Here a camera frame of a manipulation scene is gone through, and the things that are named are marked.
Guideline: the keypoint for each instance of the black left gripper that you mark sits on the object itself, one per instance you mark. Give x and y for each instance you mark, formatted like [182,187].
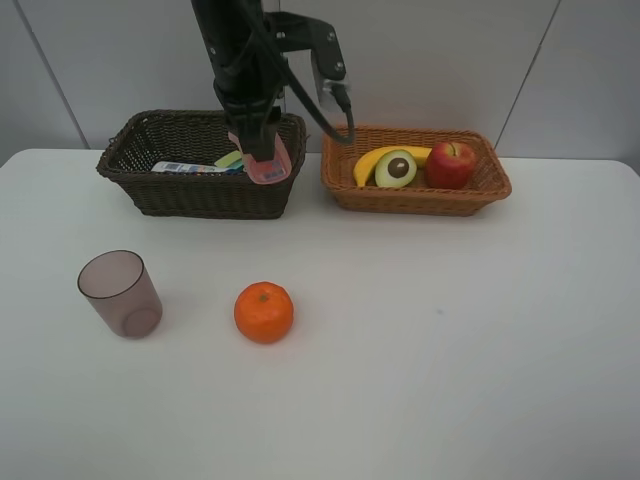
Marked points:
[247,86]

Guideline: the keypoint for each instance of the pink lotion bottle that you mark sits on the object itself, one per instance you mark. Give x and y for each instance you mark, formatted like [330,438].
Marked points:
[278,169]

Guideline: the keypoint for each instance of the black bottle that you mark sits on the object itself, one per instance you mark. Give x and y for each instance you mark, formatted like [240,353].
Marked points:
[236,172]

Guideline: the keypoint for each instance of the white blue shampoo bottle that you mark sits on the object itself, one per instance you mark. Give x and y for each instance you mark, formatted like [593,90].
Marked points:
[185,168]

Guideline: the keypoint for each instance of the yellow banana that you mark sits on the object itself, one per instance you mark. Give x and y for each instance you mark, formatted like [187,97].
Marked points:
[364,167]

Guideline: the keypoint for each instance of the avocado half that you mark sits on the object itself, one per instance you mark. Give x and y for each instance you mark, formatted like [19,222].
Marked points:
[395,169]

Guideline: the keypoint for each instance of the orange mandarin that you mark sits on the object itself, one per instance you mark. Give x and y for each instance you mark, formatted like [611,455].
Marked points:
[264,312]

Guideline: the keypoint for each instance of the red apple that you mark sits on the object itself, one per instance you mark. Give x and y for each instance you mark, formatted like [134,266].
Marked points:
[450,165]

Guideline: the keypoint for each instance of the translucent purple plastic cup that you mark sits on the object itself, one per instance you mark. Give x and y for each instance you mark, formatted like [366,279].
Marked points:
[119,288]

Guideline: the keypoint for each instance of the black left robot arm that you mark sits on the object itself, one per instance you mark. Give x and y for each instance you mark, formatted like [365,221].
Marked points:
[223,25]

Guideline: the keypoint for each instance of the dark brown wicker basket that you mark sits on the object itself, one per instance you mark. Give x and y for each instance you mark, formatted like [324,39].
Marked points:
[195,137]

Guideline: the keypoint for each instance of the tan wicker basket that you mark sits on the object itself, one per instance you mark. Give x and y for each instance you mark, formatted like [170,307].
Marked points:
[489,182]

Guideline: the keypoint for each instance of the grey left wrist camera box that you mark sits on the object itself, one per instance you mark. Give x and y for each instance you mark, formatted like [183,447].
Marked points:
[294,33]

